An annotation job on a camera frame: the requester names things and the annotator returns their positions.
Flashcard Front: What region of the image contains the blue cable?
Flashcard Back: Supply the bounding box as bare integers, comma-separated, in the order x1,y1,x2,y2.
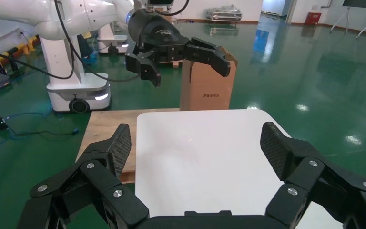
0,111,80,160

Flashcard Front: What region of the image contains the wooden board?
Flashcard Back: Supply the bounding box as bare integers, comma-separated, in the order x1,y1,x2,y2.
75,108,181,185

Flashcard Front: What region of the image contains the black screen on tripod stand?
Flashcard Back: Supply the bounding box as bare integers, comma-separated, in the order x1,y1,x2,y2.
329,0,366,39

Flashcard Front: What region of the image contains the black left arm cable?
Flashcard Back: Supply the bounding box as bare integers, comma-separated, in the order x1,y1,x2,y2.
0,0,140,83

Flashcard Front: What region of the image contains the red box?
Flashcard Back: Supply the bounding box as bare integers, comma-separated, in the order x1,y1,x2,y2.
304,11,323,26

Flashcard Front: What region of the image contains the tall printed cardboard carton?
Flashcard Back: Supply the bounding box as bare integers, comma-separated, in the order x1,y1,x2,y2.
180,46,239,111

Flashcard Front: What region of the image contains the silver flight case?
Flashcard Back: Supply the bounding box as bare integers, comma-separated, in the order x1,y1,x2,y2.
205,4,243,23

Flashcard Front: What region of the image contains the yellow black barrier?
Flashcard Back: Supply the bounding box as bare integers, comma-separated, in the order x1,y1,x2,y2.
0,34,41,78

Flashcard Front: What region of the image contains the blue bag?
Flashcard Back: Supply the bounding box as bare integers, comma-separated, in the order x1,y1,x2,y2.
81,47,98,66

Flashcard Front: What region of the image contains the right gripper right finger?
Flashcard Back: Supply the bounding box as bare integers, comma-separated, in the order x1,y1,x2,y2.
260,121,366,229

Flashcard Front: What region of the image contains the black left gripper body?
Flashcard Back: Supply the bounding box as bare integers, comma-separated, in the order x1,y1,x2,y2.
126,8,191,64

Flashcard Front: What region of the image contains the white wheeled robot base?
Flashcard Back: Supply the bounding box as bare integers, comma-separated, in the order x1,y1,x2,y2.
97,23,129,55

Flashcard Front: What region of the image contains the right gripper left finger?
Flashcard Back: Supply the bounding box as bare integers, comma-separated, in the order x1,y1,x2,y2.
16,123,150,229

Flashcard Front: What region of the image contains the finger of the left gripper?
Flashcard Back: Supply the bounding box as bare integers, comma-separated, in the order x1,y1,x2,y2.
124,41,162,88
183,37,232,78

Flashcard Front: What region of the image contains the white robot column with base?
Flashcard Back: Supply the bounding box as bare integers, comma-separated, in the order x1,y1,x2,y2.
39,31,112,114

